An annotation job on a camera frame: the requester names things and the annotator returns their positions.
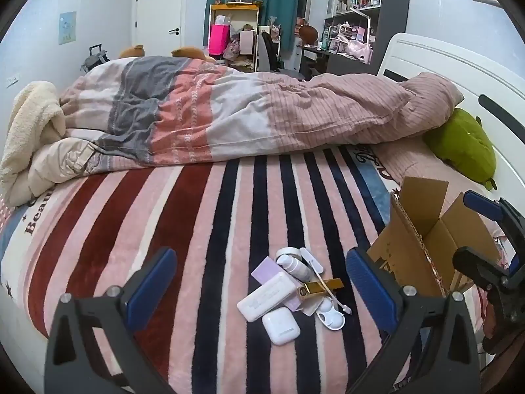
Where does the white oval pill case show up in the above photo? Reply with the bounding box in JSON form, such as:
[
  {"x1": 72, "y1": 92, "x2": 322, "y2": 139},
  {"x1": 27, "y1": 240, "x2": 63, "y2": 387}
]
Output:
[{"x1": 299, "y1": 247, "x2": 324, "y2": 275}]

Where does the green plush toy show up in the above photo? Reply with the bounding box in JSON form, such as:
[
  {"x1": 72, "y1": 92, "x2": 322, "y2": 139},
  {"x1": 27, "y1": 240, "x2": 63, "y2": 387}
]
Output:
[{"x1": 423, "y1": 108, "x2": 496, "y2": 190}]

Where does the pink ribbed pillow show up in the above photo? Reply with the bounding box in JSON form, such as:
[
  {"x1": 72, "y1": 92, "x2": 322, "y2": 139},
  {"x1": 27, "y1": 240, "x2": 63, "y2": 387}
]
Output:
[{"x1": 371, "y1": 137, "x2": 470, "y2": 212}]

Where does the white bed headboard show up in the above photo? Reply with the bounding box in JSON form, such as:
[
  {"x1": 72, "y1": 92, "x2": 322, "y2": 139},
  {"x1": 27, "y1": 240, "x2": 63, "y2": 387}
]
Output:
[{"x1": 378, "y1": 33, "x2": 524, "y2": 212}]

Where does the blue wall poster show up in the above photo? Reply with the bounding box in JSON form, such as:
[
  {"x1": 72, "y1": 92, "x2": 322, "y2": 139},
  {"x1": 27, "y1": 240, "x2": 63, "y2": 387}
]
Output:
[{"x1": 58, "y1": 11, "x2": 76, "y2": 45}]

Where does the pink grey patchwork duvet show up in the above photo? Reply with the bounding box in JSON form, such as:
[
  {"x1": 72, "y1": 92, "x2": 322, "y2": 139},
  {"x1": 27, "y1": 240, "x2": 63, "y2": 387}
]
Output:
[{"x1": 59, "y1": 56, "x2": 463, "y2": 173}]

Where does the yellow white shelf unit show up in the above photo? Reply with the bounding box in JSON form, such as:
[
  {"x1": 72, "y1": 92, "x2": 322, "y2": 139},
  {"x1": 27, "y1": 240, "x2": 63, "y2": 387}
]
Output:
[{"x1": 208, "y1": 3, "x2": 260, "y2": 72}]

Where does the cream fleece blanket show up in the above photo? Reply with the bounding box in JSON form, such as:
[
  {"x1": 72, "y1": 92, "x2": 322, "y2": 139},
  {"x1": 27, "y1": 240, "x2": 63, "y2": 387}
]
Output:
[{"x1": 1, "y1": 81, "x2": 66, "y2": 207}]

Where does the brown plush bear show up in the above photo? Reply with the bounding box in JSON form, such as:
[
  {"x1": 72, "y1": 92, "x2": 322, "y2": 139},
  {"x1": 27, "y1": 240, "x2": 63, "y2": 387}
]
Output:
[{"x1": 119, "y1": 45, "x2": 216, "y2": 63}]

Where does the dark wall bookshelf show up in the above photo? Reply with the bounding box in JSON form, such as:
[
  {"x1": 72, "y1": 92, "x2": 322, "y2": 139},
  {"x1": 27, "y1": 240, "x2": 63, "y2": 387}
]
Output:
[{"x1": 323, "y1": 0, "x2": 409, "y2": 75}]

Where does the white tape dispenser roll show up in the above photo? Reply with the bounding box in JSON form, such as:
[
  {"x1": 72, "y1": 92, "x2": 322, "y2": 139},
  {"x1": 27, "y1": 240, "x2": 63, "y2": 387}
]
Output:
[{"x1": 275, "y1": 246, "x2": 303, "y2": 261}]

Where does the black suitcase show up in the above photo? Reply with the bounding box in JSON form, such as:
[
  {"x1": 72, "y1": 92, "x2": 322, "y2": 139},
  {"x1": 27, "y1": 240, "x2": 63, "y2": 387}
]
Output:
[{"x1": 81, "y1": 44, "x2": 110, "y2": 73}]

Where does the white rectangular power bank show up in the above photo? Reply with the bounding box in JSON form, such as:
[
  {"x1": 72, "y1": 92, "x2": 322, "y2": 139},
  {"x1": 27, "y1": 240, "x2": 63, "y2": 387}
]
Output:
[{"x1": 237, "y1": 272, "x2": 297, "y2": 323}]

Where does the beige puffer jacket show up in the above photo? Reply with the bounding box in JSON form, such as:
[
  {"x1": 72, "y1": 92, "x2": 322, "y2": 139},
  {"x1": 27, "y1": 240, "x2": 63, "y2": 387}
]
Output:
[{"x1": 1, "y1": 138, "x2": 96, "y2": 207}]

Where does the white cosmetic bottle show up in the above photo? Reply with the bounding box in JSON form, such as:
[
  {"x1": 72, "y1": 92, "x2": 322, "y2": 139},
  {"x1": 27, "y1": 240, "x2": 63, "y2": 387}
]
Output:
[{"x1": 277, "y1": 254, "x2": 312, "y2": 283}]

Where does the brown cardboard box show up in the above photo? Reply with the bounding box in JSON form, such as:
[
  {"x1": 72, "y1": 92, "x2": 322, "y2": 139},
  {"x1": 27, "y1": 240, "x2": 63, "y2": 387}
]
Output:
[{"x1": 367, "y1": 177, "x2": 500, "y2": 297}]

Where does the lilac rectangular box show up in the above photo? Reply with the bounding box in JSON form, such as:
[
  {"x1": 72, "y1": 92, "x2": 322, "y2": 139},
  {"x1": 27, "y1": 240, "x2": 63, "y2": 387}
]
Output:
[{"x1": 251, "y1": 257, "x2": 303, "y2": 312}]

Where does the white earbuds case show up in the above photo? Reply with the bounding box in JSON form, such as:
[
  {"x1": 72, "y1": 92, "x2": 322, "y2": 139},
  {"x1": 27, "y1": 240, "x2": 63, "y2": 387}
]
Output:
[{"x1": 262, "y1": 307, "x2": 301, "y2": 346}]

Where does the magenta gift bag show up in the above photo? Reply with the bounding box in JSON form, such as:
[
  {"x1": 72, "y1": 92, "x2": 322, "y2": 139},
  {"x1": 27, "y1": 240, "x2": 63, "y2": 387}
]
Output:
[{"x1": 208, "y1": 24, "x2": 230, "y2": 56}]

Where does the black desk chair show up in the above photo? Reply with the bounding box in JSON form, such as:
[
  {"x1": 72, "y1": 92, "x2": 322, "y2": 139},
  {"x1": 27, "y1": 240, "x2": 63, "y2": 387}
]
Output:
[{"x1": 258, "y1": 31, "x2": 305, "y2": 81}]

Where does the white door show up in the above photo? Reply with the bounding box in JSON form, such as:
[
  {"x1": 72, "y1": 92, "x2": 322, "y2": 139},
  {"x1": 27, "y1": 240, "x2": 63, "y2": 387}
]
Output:
[{"x1": 133, "y1": 0, "x2": 184, "y2": 56}]

